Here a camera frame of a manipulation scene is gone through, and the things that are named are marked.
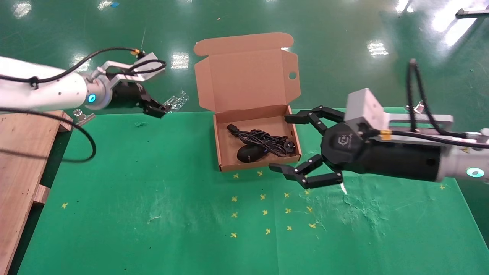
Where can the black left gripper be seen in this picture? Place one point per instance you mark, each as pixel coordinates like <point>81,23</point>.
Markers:
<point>128,94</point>

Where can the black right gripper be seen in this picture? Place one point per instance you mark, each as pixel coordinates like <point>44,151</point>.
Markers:
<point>382,156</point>

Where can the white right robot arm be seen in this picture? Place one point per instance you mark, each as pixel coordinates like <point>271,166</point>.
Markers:
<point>470,164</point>

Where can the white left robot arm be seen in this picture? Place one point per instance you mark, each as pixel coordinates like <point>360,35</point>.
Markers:
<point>38,93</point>

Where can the open brown cardboard box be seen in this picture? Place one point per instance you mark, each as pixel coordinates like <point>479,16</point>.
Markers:
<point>248,84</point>

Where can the small green cloth scrap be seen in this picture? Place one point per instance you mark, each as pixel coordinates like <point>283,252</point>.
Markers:
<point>141,124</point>

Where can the clear crumpled plastic wrapper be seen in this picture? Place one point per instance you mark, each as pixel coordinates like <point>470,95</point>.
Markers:
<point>177,101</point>

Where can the small white paper scrap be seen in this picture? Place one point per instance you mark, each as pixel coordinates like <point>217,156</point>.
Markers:
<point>343,188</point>

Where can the silver binder clip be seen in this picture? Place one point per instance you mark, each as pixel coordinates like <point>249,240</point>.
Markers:
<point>85,119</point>
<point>420,108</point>

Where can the blue tape scrap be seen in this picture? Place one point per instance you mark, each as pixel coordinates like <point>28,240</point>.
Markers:
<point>114,5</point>

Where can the brown wooden pallet board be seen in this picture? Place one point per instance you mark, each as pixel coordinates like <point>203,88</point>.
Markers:
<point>19,172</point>

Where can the grey metal bar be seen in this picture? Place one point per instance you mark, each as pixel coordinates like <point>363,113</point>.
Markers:
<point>473,12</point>

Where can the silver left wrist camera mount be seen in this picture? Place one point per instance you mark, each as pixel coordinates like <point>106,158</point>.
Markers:
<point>147,63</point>

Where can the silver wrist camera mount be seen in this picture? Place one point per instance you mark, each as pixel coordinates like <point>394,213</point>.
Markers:
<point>147,63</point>
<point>363,107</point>

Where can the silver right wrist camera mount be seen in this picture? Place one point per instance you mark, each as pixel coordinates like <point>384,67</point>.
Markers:
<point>363,107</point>

